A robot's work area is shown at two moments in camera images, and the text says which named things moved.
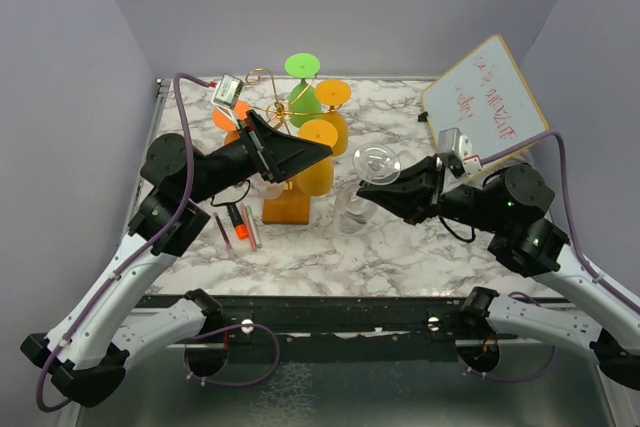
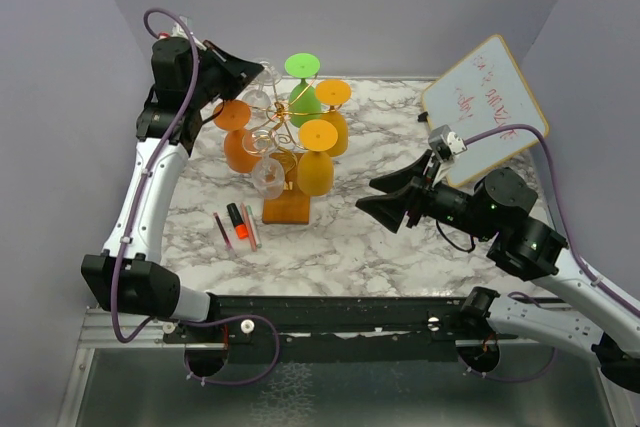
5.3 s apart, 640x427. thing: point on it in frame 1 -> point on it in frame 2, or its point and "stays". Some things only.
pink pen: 223,234 stays
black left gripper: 276,154 -> 237,72
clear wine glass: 372,163 -> 259,98
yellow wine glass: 318,179 stays
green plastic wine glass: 303,103 stays
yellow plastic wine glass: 335,92 stays
